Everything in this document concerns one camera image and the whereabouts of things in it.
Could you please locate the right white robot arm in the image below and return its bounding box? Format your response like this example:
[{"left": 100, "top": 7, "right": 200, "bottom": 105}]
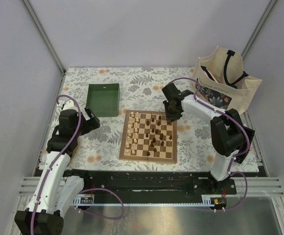
[{"left": 162, "top": 83, "right": 251, "bottom": 194}]

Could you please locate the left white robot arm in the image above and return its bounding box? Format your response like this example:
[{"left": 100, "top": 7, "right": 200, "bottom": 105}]
[{"left": 14, "top": 100, "right": 100, "bottom": 235}]

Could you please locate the wooden chess board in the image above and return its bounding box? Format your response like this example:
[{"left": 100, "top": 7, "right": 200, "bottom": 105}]
[{"left": 119, "top": 110, "right": 177, "bottom": 164}]

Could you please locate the green rectangular tray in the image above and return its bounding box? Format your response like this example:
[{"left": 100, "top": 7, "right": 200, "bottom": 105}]
[{"left": 85, "top": 83, "right": 120, "bottom": 118}]

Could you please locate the beige floral tote bag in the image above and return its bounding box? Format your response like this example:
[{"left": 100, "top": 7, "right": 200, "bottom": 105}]
[{"left": 193, "top": 47, "right": 262, "bottom": 114}]

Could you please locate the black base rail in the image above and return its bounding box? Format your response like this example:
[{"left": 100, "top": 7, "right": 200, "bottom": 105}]
[{"left": 63, "top": 169, "right": 237, "bottom": 205}]

